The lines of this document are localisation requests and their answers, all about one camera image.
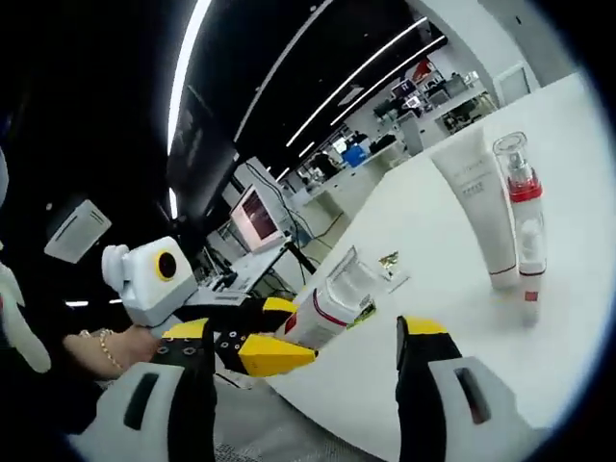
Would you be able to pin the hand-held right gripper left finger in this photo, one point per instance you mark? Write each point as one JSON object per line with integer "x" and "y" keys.
{"x": 192, "y": 385}

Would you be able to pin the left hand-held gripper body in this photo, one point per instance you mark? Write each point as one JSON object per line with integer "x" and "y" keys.
{"x": 154, "y": 284}

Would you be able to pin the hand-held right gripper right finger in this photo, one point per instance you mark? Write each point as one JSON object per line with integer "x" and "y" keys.
{"x": 418, "y": 385}

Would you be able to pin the gold skincare sachet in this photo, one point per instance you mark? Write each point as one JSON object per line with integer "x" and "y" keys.
{"x": 389, "y": 260}

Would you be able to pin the white skincare tube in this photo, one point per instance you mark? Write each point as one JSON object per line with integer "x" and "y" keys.
{"x": 481, "y": 207}

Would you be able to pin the large white skincare bottle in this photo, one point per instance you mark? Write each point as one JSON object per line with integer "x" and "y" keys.
{"x": 524, "y": 192}

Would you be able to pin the blue storage bin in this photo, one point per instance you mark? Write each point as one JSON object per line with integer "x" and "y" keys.
{"x": 356, "y": 155}

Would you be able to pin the person's left hand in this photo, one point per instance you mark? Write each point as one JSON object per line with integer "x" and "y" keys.
{"x": 137, "y": 346}

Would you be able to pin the black laptop stand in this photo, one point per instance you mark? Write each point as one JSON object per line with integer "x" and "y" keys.
{"x": 269, "y": 269}

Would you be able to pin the ceiling air conditioner unit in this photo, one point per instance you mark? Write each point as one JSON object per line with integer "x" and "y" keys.
{"x": 77, "y": 231}

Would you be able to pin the white laptop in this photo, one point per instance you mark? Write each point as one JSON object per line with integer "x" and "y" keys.
{"x": 255, "y": 216}

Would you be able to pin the white worn device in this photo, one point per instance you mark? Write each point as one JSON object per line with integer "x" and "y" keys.
{"x": 24, "y": 327}

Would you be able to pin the dark hanging screen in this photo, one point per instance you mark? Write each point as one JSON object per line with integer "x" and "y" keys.
{"x": 202, "y": 144}

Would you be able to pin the white frame chair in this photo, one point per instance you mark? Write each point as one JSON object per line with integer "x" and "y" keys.
{"x": 515, "y": 79}

